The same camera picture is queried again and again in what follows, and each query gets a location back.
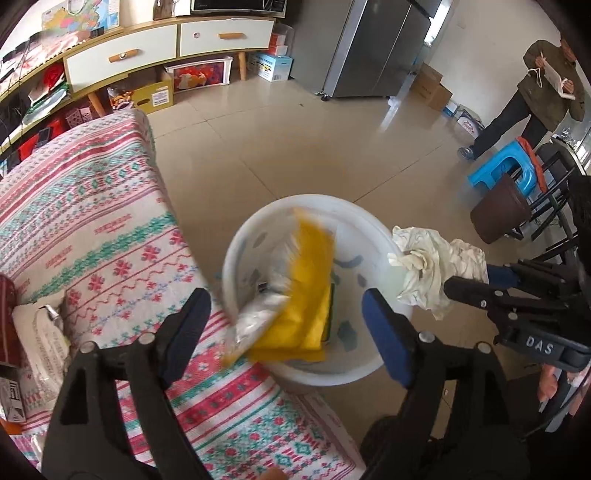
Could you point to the wooden cabinet white drawers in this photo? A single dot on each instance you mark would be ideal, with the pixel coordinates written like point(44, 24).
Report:
point(152, 41)

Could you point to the stainless steel refrigerator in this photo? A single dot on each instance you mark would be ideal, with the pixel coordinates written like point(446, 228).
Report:
point(369, 46)

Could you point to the white paper bag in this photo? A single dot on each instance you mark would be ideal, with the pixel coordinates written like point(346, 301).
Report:
point(556, 78)

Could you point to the brown cardboard box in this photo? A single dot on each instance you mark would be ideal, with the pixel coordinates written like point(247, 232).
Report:
point(429, 87)

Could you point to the colourful map board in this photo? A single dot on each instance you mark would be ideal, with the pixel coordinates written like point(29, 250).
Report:
point(78, 16)

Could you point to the white storage box red print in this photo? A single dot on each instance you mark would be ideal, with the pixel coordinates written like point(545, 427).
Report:
point(198, 74)

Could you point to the orange snack bag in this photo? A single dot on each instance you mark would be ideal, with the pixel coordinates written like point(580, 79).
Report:
point(120, 99)

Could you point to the yellow packet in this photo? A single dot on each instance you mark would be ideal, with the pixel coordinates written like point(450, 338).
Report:
point(300, 295)

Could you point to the dark red box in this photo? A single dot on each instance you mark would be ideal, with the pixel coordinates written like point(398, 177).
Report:
point(8, 318)

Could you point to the blue plastic stool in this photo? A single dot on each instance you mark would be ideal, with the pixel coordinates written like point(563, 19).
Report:
point(503, 159)

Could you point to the yellow cardboard box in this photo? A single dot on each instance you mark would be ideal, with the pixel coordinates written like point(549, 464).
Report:
point(157, 97)

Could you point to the patterned tablecloth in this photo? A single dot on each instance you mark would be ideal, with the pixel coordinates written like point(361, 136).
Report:
point(92, 207)

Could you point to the small white box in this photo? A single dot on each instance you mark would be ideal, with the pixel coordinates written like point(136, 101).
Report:
point(9, 397)

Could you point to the white blue flat box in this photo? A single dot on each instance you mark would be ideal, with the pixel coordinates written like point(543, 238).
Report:
point(468, 122)

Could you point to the orange cloth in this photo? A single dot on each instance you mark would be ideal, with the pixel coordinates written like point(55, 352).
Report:
point(535, 166)

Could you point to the white plastic bin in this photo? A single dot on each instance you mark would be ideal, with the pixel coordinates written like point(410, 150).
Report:
point(251, 258)

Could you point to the black chair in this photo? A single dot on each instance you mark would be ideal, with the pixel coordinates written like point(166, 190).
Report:
point(554, 184)

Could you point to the white tissue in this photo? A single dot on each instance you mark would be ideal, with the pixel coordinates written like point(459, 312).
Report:
point(429, 267)

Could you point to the white printed packet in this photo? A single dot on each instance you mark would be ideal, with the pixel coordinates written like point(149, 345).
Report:
point(39, 350)

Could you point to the person's right hand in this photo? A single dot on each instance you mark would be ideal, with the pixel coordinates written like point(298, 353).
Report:
point(548, 383)

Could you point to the pink plastic basket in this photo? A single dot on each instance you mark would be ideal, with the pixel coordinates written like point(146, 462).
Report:
point(78, 119)

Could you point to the brown round stool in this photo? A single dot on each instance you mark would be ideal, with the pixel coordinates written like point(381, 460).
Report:
point(501, 212)

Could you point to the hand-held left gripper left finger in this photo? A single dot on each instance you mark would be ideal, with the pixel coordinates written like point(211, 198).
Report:
point(187, 332)

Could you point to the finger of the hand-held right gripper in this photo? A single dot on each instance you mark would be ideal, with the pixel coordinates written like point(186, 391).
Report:
point(466, 290)
point(501, 276)

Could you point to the clear plastic wrapper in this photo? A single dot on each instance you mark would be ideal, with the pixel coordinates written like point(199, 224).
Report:
point(258, 323)

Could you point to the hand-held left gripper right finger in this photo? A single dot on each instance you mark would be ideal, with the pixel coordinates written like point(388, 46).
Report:
point(385, 337)

